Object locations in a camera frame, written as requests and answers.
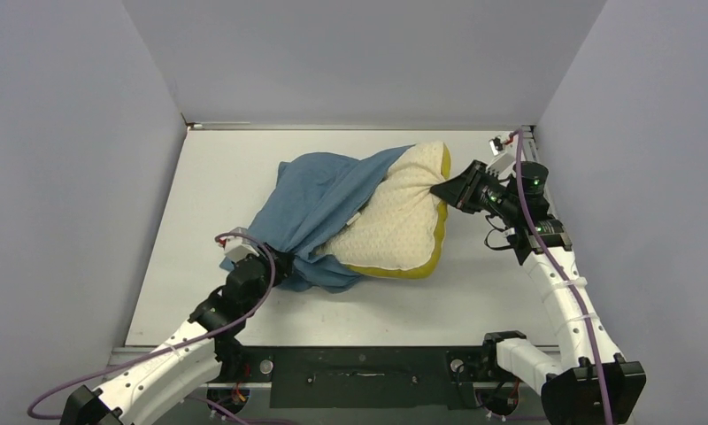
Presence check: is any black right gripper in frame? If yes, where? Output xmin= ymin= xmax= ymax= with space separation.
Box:
xmin=433 ymin=159 xmax=520 ymax=220

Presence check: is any yellow white pillow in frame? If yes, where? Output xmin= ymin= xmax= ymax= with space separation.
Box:
xmin=316 ymin=141 xmax=451 ymax=280

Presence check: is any blue pillowcase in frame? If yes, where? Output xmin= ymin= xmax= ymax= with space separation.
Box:
xmin=245 ymin=146 xmax=407 ymax=293

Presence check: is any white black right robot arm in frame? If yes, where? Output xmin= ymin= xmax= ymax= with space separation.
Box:
xmin=430 ymin=160 xmax=646 ymax=424

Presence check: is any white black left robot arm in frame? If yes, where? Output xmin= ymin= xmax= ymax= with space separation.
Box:
xmin=60 ymin=247 xmax=293 ymax=424

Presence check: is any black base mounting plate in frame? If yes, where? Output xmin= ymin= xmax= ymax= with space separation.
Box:
xmin=205 ymin=345 xmax=517 ymax=413

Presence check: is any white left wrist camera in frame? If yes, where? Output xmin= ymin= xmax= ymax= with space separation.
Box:
xmin=216 ymin=227 xmax=258 ymax=263

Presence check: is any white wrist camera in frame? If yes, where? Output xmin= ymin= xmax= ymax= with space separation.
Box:
xmin=488 ymin=133 xmax=516 ymax=176
xmin=216 ymin=227 xmax=258 ymax=263

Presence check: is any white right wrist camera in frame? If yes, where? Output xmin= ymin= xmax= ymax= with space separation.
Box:
xmin=488 ymin=133 xmax=516 ymax=176

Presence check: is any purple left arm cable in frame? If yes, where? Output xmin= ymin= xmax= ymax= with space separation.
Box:
xmin=27 ymin=232 xmax=277 ymax=425

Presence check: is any aluminium frame rail right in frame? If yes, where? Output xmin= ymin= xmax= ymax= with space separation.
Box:
xmin=520 ymin=125 xmax=558 ymax=216

